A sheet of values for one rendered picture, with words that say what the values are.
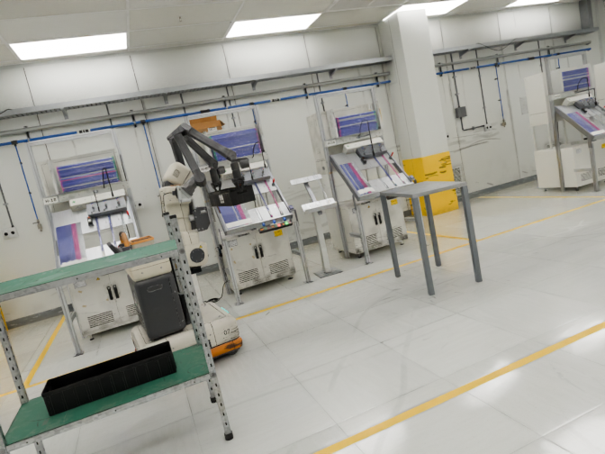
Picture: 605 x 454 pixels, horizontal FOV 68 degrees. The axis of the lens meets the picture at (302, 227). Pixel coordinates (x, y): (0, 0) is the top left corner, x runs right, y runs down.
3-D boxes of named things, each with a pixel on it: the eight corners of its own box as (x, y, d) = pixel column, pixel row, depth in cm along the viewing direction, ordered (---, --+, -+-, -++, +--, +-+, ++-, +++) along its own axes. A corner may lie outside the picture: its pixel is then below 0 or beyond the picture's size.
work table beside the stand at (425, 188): (430, 295, 347) (412, 194, 336) (394, 276, 416) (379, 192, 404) (483, 281, 354) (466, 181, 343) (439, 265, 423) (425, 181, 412)
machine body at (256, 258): (297, 277, 487) (284, 222, 479) (235, 296, 464) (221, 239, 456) (279, 268, 548) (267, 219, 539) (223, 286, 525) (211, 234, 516)
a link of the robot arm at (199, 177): (170, 134, 315) (167, 128, 305) (188, 127, 318) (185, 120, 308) (198, 189, 307) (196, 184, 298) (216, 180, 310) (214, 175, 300)
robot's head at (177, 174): (165, 178, 306) (176, 159, 308) (160, 180, 324) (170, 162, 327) (184, 189, 311) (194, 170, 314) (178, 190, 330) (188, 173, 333)
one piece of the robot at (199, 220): (193, 233, 312) (185, 203, 309) (184, 231, 336) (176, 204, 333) (214, 227, 318) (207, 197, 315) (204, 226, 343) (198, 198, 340)
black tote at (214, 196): (211, 206, 360) (207, 193, 358) (231, 201, 367) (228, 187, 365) (232, 206, 308) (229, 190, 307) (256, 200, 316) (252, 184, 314)
